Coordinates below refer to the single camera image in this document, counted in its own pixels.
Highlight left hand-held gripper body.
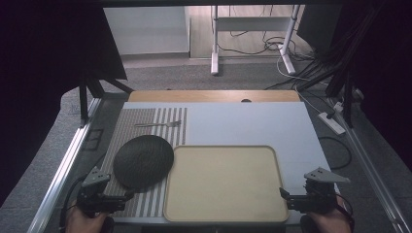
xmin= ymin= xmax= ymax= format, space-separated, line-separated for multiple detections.
xmin=76 ymin=166 xmax=113 ymax=218

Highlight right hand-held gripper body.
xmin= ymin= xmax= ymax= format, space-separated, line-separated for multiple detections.
xmin=302 ymin=166 xmax=352 ymax=216

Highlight dark round plate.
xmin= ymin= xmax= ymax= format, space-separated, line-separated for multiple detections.
xmin=112 ymin=134 xmax=175 ymax=194

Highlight person's right hand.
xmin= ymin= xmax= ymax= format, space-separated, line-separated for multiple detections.
xmin=305 ymin=197 xmax=354 ymax=233

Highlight person's left hand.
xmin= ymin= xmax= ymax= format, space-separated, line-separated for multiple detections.
xmin=65 ymin=204 xmax=110 ymax=233

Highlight dark floor outlet plate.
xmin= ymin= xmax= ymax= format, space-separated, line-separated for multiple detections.
xmin=82 ymin=128 xmax=105 ymax=151

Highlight beige rectangular tray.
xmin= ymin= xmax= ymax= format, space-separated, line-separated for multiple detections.
xmin=162 ymin=145 xmax=291 ymax=223

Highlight white power strip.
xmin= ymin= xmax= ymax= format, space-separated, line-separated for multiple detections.
xmin=317 ymin=111 xmax=347 ymax=136

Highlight grey striped rectangular placemat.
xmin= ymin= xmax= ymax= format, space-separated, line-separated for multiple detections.
xmin=96 ymin=107 xmax=189 ymax=218

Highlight silver metal fork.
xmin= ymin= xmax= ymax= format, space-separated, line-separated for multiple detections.
xmin=134 ymin=119 xmax=183 ymax=128

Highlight black metal stand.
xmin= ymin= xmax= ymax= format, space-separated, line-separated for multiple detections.
xmin=78 ymin=72 xmax=134 ymax=121

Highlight wooden table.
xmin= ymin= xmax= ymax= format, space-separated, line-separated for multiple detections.
xmin=127 ymin=89 xmax=302 ymax=104

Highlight black curtain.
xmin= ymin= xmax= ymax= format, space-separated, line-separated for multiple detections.
xmin=329 ymin=0 xmax=412 ymax=183
xmin=0 ymin=0 xmax=128 ymax=208

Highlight white cabinet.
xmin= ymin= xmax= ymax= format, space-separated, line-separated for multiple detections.
xmin=103 ymin=6 xmax=191 ymax=56

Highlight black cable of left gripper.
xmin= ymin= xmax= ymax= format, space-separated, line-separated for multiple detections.
xmin=59 ymin=174 xmax=87 ymax=233

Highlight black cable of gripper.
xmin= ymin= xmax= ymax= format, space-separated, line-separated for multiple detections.
xmin=335 ymin=192 xmax=356 ymax=227
xmin=59 ymin=174 xmax=87 ymax=233

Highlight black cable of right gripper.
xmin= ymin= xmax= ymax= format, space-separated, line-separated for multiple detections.
xmin=335 ymin=192 xmax=356 ymax=227

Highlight aluminium rail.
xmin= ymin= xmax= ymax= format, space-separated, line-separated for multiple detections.
xmin=26 ymin=97 xmax=103 ymax=233
xmin=329 ymin=98 xmax=412 ymax=233

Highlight black looped floor cable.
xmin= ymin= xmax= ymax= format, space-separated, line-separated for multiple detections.
xmin=318 ymin=135 xmax=353 ymax=171

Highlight white cable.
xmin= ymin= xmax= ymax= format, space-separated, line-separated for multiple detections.
xmin=276 ymin=54 xmax=328 ymax=86

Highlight bundle of black cables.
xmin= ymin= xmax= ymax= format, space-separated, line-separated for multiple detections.
xmin=263 ymin=3 xmax=383 ymax=91

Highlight white desk frame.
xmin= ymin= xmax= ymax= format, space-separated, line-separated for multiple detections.
xmin=210 ymin=4 xmax=301 ymax=77

